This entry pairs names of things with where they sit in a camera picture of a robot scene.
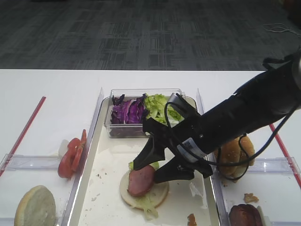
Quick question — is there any sesame bun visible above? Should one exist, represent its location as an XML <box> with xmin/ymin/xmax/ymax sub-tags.
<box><xmin>237</xmin><ymin>135</ymin><xmax>255</xmax><ymax>175</ymax></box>
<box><xmin>214</xmin><ymin>145</ymin><xmax>241</xmax><ymax>176</ymax></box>

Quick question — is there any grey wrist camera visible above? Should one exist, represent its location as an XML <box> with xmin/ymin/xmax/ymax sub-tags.
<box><xmin>167</xmin><ymin>93</ymin><xmax>198</xmax><ymax>119</ymax></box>

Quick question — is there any white rectangular metal tray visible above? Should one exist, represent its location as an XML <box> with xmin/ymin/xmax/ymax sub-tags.
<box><xmin>69</xmin><ymin>98</ymin><xmax>219</xmax><ymax>226</ymax></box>

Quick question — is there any clear cross divider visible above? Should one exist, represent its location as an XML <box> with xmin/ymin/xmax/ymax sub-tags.
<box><xmin>0</xmin><ymin>154</ymin><xmax>60</xmax><ymax>171</ymax></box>
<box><xmin>248</xmin><ymin>157</ymin><xmax>301</xmax><ymax>175</ymax></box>

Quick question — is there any tomato slice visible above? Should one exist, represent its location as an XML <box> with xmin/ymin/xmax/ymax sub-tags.
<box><xmin>71</xmin><ymin>129</ymin><xmax>87</xmax><ymax>172</ymax></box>
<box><xmin>57</xmin><ymin>138</ymin><xmax>80</xmax><ymax>178</ymax></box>

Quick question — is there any front sesame bun top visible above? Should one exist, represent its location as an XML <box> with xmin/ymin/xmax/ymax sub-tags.
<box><xmin>214</xmin><ymin>145</ymin><xmax>241</xmax><ymax>176</ymax></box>

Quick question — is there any rear tomato slice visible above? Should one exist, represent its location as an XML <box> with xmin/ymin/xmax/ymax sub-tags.
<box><xmin>71</xmin><ymin>129</ymin><xmax>87</xmax><ymax>172</ymax></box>

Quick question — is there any left long clear divider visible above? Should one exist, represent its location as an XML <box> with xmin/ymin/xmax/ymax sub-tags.
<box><xmin>57</xmin><ymin>89</ymin><xmax>104</xmax><ymax>226</ymax></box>

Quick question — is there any shredded purple cabbage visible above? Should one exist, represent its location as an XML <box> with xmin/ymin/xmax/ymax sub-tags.
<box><xmin>111</xmin><ymin>94</ymin><xmax>149</xmax><ymax>124</ymax></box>

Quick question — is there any left clear cross divider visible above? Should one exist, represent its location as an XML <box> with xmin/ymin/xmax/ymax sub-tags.
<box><xmin>0</xmin><ymin>154</ymin><xmax>60</xmax><ymax>171</ymax></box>

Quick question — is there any left red straw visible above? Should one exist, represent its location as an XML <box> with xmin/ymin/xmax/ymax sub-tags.
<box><xmin>0</xmin><ymin>96</ymin><xmax>46</xmax><ymax>176</ymax></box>

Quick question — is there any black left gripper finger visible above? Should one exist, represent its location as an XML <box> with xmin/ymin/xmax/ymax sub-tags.
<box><xmin>133</xmin><ymin>136</ymin><xmax>165</xmax><ymax>170</ymax></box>

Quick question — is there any bottom bun slice on tray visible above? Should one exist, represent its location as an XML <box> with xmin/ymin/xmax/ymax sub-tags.
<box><xmin>119</xmin><ymin>172</ymin><xmax>169</xmax><ymax>210</ymax></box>

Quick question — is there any pale bun half left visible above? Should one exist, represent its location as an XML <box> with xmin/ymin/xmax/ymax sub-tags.
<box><xmin>14</xmin><ymin>185</ymin><xmax>56</xmax><ymax>226</ymax></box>

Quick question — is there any right clear cross divider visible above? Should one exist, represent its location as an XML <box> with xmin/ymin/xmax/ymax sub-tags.
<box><xmin>248</xmin><ymin>157</ymin><xmax>301</xmax><ymax>175</ymax></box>

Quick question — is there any black camera cable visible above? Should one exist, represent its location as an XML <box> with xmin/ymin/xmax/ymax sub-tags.
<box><xmin>163</xmin><ymin>101</ymin><xmax>291</xmax><ymax>181</ymax></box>

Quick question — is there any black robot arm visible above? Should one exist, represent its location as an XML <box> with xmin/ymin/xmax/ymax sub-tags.
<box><xmin>133</xmin><ymin>51</ymin><xmax>301</xmax><ymax>183</ymax></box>

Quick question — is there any white cable on floor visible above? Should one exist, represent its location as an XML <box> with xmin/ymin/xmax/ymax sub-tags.
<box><xmin>263</xmin><ymin>23</ymin><xmax>301</xmax><ymax>38</ymax></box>

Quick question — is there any rear sesame bun top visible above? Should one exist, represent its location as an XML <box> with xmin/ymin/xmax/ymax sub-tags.
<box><xmin>237</xmin><ymin>135</ymin><xmax>255</xmax><ymax>175</ymax></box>

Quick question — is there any front tomato slice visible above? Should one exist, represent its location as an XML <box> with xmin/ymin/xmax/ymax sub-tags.
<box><xmin>57</xmin><ymin>138</ymin><xmax>80</xmax><ymax>178</ymax></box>

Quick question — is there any green lettuce leaf on bun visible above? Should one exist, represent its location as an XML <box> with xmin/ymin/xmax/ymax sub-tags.
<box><xmin>127</xmin><ymin>161</ymin><xmax>159</xmax><ymax>220</ymax></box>

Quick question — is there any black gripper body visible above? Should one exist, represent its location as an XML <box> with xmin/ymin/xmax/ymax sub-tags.
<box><xmin>143</xmin><ymin>117</ymin><xmax>207</xmax><ymax>173</ymax></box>

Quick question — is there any stack of meat patties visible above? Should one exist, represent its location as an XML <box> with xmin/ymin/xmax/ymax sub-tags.
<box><xmin>229</xmin><ymin>204</ymin><xmax>263</xmax><ymax>226</ymax></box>

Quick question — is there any orange food crumb on tray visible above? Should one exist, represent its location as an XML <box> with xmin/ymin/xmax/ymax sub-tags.
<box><xmin>187</xmin><ymin>213</ymin><xmax>197</xmax><ymax>226</ymax></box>

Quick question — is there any clear plastic salad container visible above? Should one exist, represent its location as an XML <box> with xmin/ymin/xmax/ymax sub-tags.
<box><xmin>104</xmin><ymin>89</ymin><xmax>197</xmax><ymax>138</ymax></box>

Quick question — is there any right red straw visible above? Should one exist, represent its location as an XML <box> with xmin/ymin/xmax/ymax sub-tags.
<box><xmin>275</xmin><ymin>134</ymin><xmax>301</xmax><ymax>187</ymax></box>

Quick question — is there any shredded green lettuce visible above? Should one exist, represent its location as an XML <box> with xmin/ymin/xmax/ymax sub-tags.
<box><xmin>144</xmin><ymin>94</ymin><xmax>183</xmax><ymax>125</ymax></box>

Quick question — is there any red straw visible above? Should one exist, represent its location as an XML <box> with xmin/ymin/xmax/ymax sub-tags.
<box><xmin>275</xmin><ymin>134</ymin><xmax>301</xmax><ymax>187</ymax></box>
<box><xmin>0</xmin><ymin>96</ymin><xmax>46</xmax><ymax>176</ymax></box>

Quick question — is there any round pink meat patty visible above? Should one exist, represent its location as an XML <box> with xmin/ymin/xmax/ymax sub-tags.
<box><xmin>127</xmin><ymin>165</ymin><xmax>155</xmax><ymax>197</ymax></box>

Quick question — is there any brown crumb right compartment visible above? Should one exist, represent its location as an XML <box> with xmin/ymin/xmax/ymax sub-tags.
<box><xmin>244</xmin><ymin>193</ymin><xmax>259</xmax><ymax>203</ymax></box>

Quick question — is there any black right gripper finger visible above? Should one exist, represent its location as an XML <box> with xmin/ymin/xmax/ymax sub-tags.
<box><xmin>154</xmin><ymin>157</ymin><xmax>194</xmax><ymax>183</ymax></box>

